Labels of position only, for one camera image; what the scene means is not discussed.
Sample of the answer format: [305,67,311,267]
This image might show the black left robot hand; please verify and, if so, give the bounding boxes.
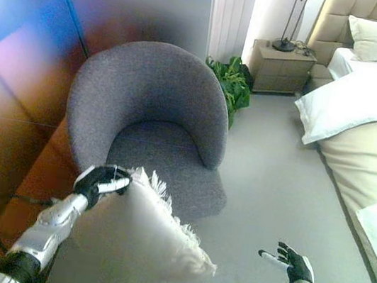
[69,159,135,217]

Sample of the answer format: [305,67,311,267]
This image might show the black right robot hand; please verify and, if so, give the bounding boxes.
[254,238,322,283]

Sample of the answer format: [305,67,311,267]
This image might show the beige tufted headboard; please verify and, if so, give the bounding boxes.
[302,0,377,78]

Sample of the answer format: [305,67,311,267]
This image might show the white mattress sheet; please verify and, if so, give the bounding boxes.
[324,45,359,84]

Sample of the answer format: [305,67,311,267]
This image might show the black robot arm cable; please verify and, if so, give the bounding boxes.
[0,189,59,254]

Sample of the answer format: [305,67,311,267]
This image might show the beige fringed throw pillow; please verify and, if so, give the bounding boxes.
[63,157,233,283]

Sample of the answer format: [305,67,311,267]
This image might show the beige bedspread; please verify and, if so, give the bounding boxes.
[304,101,377,232]

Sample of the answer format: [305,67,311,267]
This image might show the white duvet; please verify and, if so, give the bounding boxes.
[288,47,377,157]

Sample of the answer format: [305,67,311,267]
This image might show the green leafy potted plant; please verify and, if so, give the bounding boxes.
[195,51,258,133]

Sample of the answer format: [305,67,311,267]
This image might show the beige wooden nightstand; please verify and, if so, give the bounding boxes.
[245,36,320,103]

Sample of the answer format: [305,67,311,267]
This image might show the dark table lamp white shade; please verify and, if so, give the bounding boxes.
[270,0,314,57]

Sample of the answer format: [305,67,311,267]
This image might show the dark cords on nightstand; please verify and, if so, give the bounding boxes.
[291,39,320,59]

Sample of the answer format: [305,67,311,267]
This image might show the grey round fabric armchair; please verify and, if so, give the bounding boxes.
[51,28,252,228]

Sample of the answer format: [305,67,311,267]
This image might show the pale pleated curtain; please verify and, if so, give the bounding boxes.
[201,0,259,68]

